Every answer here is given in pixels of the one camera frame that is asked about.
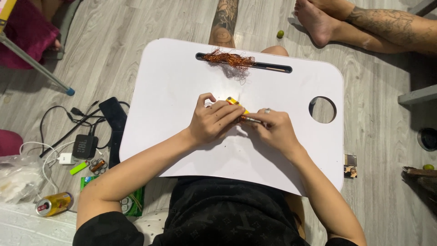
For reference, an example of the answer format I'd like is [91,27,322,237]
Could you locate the person's left hand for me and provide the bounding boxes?
[186,92,246,147]

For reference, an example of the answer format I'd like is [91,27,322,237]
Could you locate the person's right hand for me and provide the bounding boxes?
[243,108,302,160]

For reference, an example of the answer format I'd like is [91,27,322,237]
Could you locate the white lap table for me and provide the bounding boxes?
[119,38,345,197]

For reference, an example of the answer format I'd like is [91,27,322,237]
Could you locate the small brown packet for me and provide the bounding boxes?
[344,154,358,178]

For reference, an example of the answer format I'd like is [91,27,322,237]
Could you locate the person's bare knee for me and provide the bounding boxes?
[261,46,289,57]

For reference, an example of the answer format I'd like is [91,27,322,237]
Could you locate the person's black patterned shirt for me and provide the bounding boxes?
[72,176,359,246]

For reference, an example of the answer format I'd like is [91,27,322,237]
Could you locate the black rectangular device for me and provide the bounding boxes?
[108,131,124,169]

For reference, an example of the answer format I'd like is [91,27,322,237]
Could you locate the person's tattooed leg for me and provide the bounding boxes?
[208,0,239,48]

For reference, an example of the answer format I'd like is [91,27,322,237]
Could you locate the green snack packet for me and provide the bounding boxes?
[81,176,145,217]

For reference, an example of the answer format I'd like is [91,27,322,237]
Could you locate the white dotted cushion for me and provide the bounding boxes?
[132,208,170,246]

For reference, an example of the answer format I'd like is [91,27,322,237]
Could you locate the black square speaker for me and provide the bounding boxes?
[72,134,99,159]

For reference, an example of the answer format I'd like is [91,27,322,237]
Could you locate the green lighter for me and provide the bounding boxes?
[70,161,89,176]

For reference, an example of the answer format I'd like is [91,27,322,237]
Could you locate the black round container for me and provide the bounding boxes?
[417,127,437,152]

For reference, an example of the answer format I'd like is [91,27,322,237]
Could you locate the dark wooden board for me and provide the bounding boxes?
[401,166,437,216]

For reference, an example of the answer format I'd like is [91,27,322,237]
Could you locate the gold drink can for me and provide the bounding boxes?
[36,192,74,217]

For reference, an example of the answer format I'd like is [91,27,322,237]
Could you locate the metal leg with blue tip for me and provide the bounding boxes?
[0,32,75,96]

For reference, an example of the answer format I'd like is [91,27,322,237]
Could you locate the clear plastic bag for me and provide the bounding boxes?
[0,154,46,205]

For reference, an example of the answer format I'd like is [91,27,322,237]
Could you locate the maroon cushion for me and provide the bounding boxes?
[0,129,24,157]

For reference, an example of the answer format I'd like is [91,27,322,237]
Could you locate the maroon cloth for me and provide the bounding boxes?
[0,0,61,70]

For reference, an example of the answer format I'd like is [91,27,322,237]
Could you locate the yellow board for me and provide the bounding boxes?
[0,0,18,33]

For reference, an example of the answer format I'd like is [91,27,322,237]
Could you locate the tangle of copper wire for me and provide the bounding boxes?
[202,49,256,81]

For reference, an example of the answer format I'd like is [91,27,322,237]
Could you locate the black cables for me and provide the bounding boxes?
[39,100,130,158]

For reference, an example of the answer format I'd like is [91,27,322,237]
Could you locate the grey furniture frame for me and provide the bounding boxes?
[397,0,437,105]

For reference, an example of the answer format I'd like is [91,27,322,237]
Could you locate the white cable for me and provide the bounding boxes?
[19,141,76,196]

